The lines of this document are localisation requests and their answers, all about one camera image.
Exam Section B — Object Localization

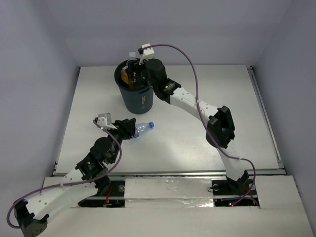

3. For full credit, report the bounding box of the small blue cap bottle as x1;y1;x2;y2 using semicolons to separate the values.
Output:
134;122;155;138

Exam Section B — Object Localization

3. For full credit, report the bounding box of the orange juice bottle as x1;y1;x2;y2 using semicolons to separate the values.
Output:
120;67;135;90

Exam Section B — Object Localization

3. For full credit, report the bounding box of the clear ribbed unlabelled bottle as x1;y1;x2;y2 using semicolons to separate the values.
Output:
124;51;137;69

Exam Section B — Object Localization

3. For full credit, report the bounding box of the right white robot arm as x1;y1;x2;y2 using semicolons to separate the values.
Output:
126;59;249;194

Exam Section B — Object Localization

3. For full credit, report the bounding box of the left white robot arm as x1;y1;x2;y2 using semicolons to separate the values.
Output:
10;118;136;237

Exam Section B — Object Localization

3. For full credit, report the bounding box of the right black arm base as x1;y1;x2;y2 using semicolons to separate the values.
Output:
207;171;259;207

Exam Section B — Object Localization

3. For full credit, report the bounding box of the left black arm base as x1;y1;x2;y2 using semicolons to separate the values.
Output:
78;178;125;208

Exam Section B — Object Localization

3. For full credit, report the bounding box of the dark grey plastic bin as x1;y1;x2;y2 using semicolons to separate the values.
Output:
114;60;154;115

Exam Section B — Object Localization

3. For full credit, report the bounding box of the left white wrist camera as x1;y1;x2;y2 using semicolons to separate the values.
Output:
94;113;117;130

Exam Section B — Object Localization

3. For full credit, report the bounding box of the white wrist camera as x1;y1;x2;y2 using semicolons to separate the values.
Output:
94;113;117;130
138;43;155;65

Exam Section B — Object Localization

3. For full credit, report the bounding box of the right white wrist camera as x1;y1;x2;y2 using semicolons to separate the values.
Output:
138;43;155;65

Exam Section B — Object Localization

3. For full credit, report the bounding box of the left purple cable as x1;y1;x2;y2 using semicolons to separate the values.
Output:
6;119;122;228

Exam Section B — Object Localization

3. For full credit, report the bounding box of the purple cable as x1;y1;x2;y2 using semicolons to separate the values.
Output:
150;43;257;207
6;119;122;228

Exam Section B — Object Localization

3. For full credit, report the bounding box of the aluminium table front rail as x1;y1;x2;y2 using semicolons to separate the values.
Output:
50;169;286;179

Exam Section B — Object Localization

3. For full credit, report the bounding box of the aluminium table rail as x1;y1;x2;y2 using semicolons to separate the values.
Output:
247;66;285;170
50;169;286;179

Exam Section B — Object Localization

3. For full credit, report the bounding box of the aluminium table right rail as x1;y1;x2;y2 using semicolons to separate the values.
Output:
247;66;285;170

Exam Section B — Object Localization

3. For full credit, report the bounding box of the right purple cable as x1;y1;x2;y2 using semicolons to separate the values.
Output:
150;43;257;207

